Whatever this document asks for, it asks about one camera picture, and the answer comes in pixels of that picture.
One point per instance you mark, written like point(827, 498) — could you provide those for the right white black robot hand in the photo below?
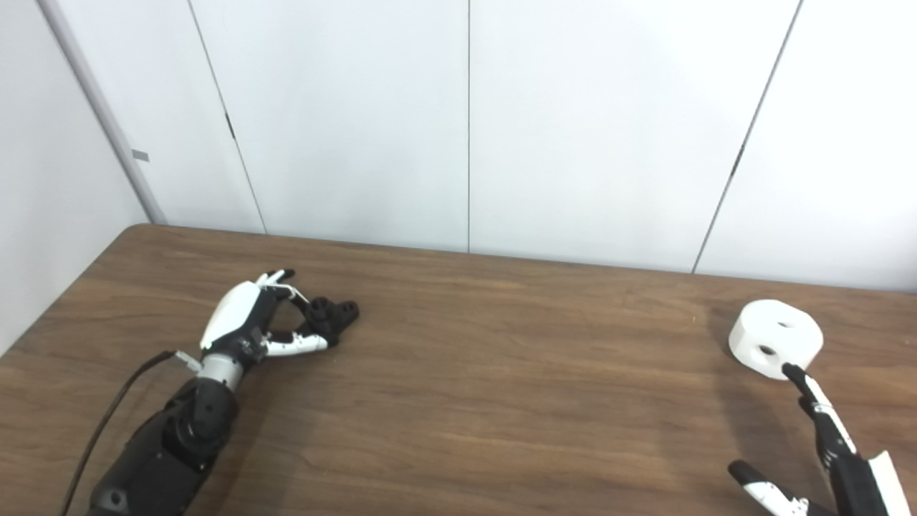
point(852, 466)

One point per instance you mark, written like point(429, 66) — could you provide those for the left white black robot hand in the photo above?
point(236, 315)

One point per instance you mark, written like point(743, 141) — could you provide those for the black flanged holder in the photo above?
point(331, 315)

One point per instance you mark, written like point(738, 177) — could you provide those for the round white piece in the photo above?
point(774, 337)

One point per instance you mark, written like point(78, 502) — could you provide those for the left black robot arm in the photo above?
point(172, 444)

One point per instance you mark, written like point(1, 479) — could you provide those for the grey wall corner trim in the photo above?
point(100, 115)

